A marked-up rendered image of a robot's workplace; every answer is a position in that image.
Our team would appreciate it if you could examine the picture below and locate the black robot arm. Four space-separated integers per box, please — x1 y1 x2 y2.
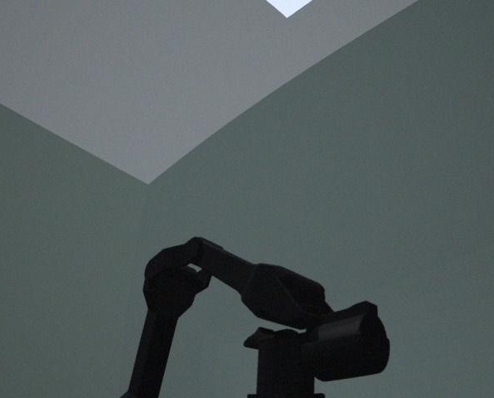
120 236 390 398

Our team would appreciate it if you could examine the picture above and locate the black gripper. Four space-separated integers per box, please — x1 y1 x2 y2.
247 383 322 398

